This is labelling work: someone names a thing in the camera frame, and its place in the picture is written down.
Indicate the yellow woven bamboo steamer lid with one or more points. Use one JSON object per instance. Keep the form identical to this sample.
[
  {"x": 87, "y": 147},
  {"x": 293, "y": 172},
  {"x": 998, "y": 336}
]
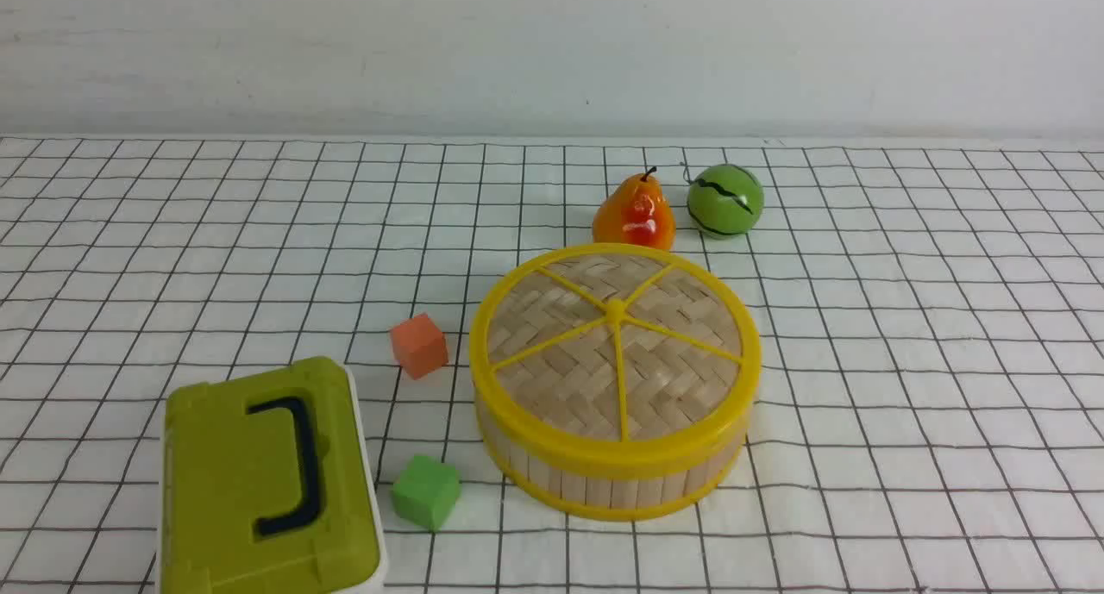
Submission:
[{"x": 615, "y": 361}]

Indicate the yellow bamboo steamer basket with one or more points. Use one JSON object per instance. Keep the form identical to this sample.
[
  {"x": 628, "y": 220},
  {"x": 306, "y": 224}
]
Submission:
[{"x": 604, "y": 498}]

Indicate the orange toy pear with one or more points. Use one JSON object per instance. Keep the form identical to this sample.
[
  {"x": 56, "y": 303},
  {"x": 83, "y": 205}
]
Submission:
[{"x": 636, "y": 213}]

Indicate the orange foam cube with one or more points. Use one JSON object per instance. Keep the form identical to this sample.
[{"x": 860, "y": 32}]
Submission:
[{"x": 419, "y": 346}]

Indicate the green toy watermelon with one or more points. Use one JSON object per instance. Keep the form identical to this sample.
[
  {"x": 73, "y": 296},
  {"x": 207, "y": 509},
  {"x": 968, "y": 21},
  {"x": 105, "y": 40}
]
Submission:
[{"x": 725, "y": 201}]

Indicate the green foam cube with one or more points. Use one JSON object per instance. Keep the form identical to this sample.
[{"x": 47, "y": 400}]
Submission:
[{"x": 426, "y": 492}]

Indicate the olive green lunch box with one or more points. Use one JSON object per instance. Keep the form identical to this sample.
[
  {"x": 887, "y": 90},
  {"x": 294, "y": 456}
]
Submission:
[{"x": 266, "y": 487}]

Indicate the white grid tablecloth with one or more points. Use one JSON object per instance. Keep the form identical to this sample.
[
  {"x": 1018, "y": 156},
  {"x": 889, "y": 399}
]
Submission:
[{"x": 928, "y": 420}]

